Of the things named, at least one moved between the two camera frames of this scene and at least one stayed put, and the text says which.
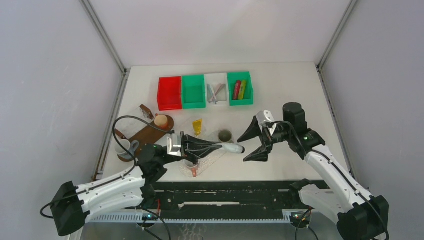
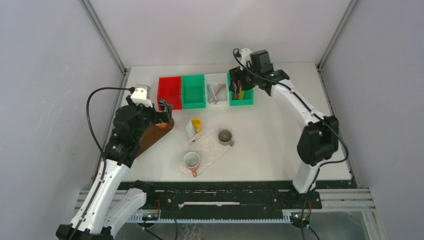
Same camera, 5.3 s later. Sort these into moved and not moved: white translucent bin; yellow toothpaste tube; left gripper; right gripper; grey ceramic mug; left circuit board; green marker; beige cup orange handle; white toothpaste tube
Moved: left gripper; right gripper; white toothpaste tube
Not moved: left circuit board; green marker; white translucent bin; beige cup orange handle; yellow toothpaste tube; grey ceramic mug
